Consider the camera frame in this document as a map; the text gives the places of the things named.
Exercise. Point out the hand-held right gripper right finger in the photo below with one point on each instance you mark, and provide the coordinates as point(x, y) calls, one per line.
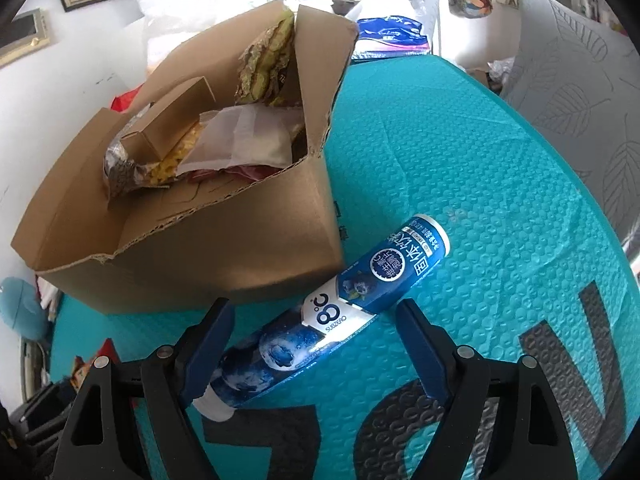
point(422, 355)

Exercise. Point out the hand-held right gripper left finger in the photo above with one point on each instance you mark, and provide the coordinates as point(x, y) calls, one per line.
point(207, 355)

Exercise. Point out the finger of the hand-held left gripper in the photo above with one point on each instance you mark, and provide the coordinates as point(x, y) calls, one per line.
point(45, 410)

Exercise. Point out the brown cardboard box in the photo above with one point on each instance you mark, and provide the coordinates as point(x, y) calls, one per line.
point(225, 260)

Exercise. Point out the blue tube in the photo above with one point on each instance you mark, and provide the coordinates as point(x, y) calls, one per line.
point(350, 285)

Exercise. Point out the dark red snack packet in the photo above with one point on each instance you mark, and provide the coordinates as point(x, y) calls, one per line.
point(250, 172)

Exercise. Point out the yellow noodle snack packet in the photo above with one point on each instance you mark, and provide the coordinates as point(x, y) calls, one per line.
point(165, 172)

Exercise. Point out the clear plastic snack packet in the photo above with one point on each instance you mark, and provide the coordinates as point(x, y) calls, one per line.
point(240, 140)

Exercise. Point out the brown striped snack packet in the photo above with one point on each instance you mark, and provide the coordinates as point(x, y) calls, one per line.
point(265, 60)

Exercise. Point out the teal printed bubble mat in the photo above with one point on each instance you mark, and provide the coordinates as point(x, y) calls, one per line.
point(450, 160)

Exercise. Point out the grey chair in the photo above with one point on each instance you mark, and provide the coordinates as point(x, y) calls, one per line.
point(575, 85)

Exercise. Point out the blue tissue pack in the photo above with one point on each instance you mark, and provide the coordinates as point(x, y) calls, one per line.
point(390, 37)

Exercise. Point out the clear plastic bag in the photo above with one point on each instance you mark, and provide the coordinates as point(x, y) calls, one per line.
point(165, 20)

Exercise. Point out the gold intercom panel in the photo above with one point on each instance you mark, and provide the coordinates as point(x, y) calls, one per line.
point(25, 37)

